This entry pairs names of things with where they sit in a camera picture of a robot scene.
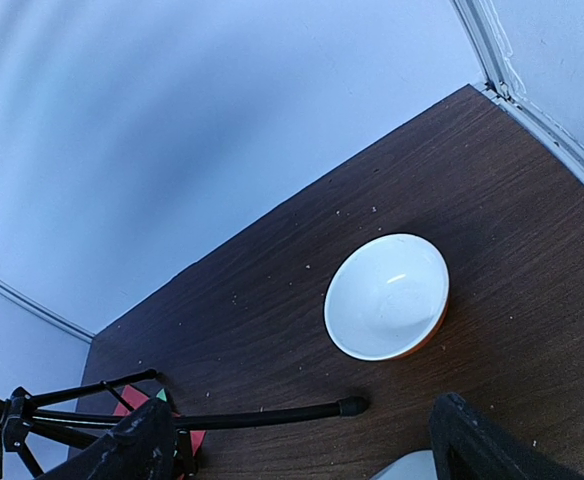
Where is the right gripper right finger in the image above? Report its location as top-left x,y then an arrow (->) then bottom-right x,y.
429,393 -> 584,479

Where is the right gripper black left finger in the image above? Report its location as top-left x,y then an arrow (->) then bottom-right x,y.
40,399 -> 176,480

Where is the red paper sheet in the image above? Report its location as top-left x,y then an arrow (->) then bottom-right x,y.
113,385 -> 206,455

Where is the grey metronome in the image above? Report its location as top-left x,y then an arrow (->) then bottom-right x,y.
371,450 -> 437,480

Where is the black perforated music stand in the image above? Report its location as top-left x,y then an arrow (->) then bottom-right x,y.
0,369 -> 369,479

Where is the orange and white bowl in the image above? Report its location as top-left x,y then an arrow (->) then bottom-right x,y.
323,233 -> 450,362

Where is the left aluminium frame post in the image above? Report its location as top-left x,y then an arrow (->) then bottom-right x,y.
0,279 -> 96,344

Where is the aluminium frame post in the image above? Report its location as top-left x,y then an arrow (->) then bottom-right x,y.
452,0 -> 524,102
0,279 -> 96,344

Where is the right aluminium frame post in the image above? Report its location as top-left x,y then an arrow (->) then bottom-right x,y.
452,0 -> 524,102

